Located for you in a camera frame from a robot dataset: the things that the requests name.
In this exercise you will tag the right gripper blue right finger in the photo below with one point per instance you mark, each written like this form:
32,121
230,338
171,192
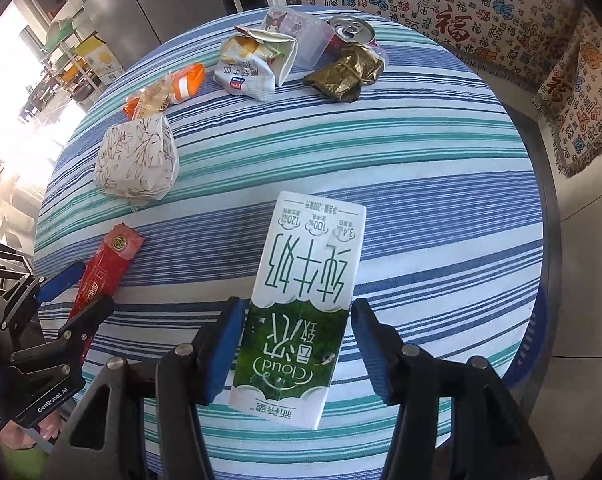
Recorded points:
406,376

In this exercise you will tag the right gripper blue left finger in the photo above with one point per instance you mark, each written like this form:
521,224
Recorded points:
189,376

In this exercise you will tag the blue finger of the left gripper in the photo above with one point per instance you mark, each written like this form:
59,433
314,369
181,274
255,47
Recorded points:
73,338
20,303

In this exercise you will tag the red long snack packet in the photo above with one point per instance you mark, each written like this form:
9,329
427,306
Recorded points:
105,270

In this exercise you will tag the green white milk carton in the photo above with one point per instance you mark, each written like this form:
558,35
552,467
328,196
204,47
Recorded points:
298,309

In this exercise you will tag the white floral paper box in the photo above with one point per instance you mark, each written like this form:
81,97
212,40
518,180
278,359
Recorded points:
138,160

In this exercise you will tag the orange snack wrapper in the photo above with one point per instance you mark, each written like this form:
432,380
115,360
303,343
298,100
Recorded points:
171,89

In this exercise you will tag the gold green foil wrapper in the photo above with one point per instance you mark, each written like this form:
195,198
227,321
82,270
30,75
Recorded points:
342,80

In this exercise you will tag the white burger snack bag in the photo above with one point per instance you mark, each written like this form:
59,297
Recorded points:
255,62

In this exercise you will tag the crushed red soda can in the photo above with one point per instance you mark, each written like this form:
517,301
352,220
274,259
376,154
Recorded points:
348,30

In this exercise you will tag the Kuromi clear plastic tray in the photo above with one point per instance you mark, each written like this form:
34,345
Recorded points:
313,35

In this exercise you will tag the blue plastic trash basket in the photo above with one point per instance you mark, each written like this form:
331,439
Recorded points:
531,345

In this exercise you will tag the white kitchen counter cabinets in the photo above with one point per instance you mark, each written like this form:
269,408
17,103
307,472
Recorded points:
567,417

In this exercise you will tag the person's left hand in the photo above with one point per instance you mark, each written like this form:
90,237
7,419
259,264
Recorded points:
16,438

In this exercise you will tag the white storage rack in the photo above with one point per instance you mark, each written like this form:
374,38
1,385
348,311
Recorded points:
63,69

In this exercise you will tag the yellow cardboard box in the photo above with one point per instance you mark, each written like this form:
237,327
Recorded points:
100,59

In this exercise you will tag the striped blue tablecloth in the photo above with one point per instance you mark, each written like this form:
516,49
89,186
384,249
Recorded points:
452,248

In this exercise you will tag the patterned fu character blanket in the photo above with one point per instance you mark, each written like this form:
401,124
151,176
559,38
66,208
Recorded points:
550,47

